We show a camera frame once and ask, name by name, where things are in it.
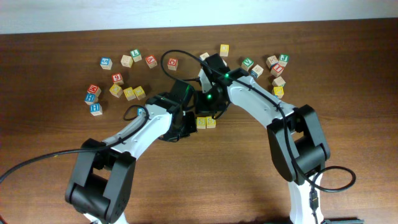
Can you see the blue P letter block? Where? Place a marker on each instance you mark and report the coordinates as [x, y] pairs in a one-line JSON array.
[[140, 110]]

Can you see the red A letter block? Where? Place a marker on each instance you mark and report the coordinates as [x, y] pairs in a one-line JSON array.
[[151, 61]]

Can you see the yellow block middle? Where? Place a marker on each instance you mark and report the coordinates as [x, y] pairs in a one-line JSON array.
[[129, 93]]

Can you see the blue h letter block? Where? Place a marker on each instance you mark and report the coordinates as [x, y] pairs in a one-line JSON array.
[[91, 99], [96, 109]]

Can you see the blue H letter block upper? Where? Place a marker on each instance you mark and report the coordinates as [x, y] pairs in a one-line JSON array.
[[91, 99]]

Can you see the yellow block far left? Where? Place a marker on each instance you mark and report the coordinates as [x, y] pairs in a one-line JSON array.
[[116, 90]]

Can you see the red Q letter block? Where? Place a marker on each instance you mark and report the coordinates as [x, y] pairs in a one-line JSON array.
[[172, 64]]

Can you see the blue-sided Q wooden block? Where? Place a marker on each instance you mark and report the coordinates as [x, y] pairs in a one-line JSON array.
[[204, 56]]

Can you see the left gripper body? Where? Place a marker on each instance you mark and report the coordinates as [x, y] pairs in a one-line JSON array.
[[189, 126]]

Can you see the yellow block right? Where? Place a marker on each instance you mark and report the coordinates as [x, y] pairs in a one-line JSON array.
[[139, 92]]

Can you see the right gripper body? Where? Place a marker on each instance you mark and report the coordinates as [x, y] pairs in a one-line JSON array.
[[208, 101]]

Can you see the yellow S letter block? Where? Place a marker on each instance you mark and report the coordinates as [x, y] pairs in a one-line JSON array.
[[210, 122], [201, 122]]

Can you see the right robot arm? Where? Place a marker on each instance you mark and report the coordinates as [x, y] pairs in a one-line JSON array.
[[298, 145]]

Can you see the plain wooden block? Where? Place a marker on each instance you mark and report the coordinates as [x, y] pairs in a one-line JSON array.
[[127, 61], [279, 81]]

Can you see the green V letter block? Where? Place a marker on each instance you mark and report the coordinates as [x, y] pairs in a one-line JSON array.
[[247, 64]]

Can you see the green J letter block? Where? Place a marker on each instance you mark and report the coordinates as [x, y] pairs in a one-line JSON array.
[[283, 60]]

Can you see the green L letter block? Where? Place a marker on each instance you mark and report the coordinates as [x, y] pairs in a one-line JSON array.
[[136, 55]]

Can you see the yellow E letter block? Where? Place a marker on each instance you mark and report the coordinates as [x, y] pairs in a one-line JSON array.
[[278, 91]]

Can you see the blue S letter block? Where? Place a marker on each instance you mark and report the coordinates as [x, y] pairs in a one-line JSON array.
[[106, 63]]

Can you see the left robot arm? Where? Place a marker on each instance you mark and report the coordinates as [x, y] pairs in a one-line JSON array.
[[101, 181]]

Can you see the red 6 number block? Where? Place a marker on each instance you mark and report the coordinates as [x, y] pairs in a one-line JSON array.
[[117, 79]]

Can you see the blue H letter block lower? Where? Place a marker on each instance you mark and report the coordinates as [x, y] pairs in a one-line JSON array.
[[96, 109]]

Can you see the red M letter block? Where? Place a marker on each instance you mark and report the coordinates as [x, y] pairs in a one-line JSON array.
[[94, 89]]

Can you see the red I letter block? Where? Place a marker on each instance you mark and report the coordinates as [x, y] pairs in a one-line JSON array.
[[276, 70]]

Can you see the yellow block top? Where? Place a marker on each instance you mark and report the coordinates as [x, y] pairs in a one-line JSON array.
[[224, 50]]

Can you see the wooden K letter block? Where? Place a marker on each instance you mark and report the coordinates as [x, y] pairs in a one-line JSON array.
[[271, 61]]

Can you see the plain wooden block right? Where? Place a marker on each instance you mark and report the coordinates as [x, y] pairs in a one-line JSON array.
[[279, 81]]

